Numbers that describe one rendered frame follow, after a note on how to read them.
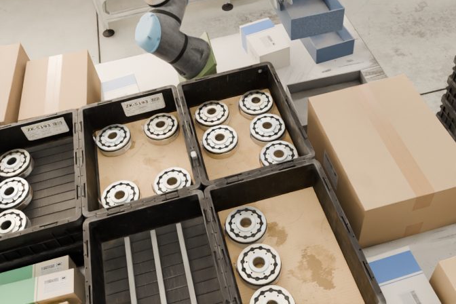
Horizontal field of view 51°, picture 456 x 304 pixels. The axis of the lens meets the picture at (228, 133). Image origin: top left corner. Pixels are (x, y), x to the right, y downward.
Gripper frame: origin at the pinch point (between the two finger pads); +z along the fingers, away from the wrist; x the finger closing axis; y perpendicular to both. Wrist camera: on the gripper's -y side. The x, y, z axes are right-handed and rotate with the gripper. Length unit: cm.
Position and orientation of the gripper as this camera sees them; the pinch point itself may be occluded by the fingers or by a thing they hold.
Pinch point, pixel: (280, 4)
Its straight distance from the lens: 139.2
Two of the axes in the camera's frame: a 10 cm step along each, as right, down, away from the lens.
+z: 2.0, 6.3, 7.5
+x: 9.6, -2.7, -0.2
